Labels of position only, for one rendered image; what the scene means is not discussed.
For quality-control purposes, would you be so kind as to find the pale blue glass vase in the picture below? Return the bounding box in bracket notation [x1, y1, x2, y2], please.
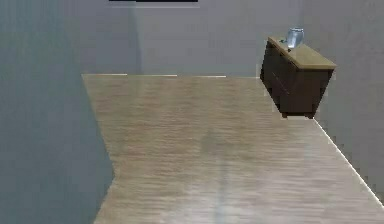
[286, 27, 305, 50]

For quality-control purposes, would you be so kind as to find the dark brown wooden cabinet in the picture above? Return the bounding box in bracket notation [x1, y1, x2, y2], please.
[259, 35, 338, 120]

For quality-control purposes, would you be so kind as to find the black framed wall picture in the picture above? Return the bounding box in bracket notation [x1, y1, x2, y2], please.
[108, 0, 199, 4]

